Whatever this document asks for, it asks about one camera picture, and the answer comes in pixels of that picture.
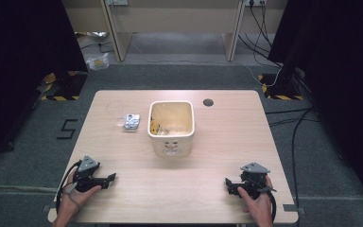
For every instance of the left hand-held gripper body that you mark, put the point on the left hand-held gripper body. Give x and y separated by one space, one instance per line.
86 176

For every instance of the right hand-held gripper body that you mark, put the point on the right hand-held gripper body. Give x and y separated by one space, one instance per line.
254 183

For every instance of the person's right hand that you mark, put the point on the person's right hand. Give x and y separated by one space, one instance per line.
260 208

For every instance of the person's left hand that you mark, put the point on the person's left hand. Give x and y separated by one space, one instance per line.
72 198

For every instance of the silver blister pack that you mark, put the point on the silver blister pack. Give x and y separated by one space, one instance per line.
131 121

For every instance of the yellow wrapper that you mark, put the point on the yellow wrapper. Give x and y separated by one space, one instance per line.
154 126

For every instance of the clear plastic wrapper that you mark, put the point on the clear plastic wrapper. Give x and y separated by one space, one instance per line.
115 108

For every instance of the white square bin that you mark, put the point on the white square bin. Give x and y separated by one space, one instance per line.
173 146

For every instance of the stand base with hazard tape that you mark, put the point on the stand base with hazard tape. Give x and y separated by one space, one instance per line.
280 90
67 88

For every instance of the clear plastic bag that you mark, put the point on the clear plastic bag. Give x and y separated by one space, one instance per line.
97 61

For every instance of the black curtain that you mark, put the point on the black curtain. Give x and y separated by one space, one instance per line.
343 78
19 69

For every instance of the crumpled foil sheet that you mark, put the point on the crumpled foil sheet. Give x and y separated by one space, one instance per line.
93 35

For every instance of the white power strip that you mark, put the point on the white power strip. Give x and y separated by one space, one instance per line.
116 2

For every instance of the beige wooden desk frame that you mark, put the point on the beige wooden desk frame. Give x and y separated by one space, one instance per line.
170 15

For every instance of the white wall socket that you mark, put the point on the white wall socket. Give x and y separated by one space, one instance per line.
254 2

